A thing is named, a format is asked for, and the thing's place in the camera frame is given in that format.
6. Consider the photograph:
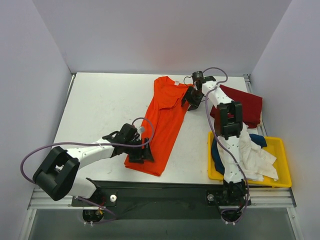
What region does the white t shirt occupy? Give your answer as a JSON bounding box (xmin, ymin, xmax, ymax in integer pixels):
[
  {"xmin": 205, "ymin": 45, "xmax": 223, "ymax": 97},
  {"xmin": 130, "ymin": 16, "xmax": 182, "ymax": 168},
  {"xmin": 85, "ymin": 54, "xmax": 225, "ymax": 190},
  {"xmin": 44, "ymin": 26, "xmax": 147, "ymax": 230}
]
[{"xmin": 215, "ymin": 126, "xmax": 280, "ymax": 183}]

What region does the orange t shirt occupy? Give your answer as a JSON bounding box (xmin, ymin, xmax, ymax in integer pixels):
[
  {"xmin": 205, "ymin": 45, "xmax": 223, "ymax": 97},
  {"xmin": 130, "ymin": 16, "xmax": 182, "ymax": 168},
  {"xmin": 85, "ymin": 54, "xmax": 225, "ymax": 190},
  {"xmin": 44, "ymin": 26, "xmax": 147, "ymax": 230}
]
[{"xmin": 124, "ymin": 76, "xmax": 189, "ymax": 177}]

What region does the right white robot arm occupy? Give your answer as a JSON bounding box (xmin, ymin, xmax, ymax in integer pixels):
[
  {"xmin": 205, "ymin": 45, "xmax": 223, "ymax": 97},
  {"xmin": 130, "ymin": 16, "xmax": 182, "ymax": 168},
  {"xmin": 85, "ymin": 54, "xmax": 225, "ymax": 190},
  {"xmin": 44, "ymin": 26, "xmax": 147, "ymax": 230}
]
[{"xmin": 181, "ymin": 71, "xmax": 248, "ymax": 184}]

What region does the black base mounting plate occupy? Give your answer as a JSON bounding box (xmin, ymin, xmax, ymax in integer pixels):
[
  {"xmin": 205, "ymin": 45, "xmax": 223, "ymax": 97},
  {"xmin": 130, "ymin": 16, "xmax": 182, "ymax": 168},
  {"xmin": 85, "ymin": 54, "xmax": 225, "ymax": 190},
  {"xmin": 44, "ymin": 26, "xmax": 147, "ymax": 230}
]
[{"xmin": 71, "ymin": 181, "xmax": 251, "ymax": 222}]

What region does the yellow plastic tray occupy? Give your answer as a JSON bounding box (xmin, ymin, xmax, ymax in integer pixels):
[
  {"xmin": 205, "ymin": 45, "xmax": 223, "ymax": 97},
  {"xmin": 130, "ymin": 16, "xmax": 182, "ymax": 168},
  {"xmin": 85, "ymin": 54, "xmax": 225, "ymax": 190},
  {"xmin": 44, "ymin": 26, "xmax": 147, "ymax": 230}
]
[{"xmin": 207, "ymin": 132, "xmax": 292, "ymax": 188}]

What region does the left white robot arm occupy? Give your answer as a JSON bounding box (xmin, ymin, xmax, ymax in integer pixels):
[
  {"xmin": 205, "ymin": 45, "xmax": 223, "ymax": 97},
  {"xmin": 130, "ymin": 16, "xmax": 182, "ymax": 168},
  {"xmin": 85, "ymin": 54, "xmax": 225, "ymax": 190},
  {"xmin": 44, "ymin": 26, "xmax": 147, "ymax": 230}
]
[{"xmin": 32, "ymin": 123, "xmax": 155, "ymax": 206}]

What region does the navy blue t shirt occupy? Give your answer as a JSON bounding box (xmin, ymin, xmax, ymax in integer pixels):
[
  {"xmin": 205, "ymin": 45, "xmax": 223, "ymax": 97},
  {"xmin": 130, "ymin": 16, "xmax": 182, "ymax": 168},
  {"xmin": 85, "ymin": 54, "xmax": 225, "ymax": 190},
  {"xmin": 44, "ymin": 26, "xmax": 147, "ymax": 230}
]
[{"xmin": 211, "ymin": 133, "xmax": 268, "ymax": 175}]

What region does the dark red folded t shirt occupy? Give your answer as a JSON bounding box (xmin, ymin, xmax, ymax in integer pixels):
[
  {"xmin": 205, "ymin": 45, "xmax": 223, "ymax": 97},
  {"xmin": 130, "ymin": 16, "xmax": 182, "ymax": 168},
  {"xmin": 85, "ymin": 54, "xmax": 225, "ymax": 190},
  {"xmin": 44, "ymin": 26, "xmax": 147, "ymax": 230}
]
[{"xmin": 220, "ymin": 85, "xmax": 263, "ymax": 129}]

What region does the aluminium frame rail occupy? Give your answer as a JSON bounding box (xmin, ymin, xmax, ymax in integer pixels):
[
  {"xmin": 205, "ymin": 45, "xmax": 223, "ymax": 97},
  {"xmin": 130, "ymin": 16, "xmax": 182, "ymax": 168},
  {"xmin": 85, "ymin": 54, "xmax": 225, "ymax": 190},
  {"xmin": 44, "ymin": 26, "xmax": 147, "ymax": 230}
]
[{"xmin": 28, "ymin": 187, "xmax": 297, "ymax": 210}]

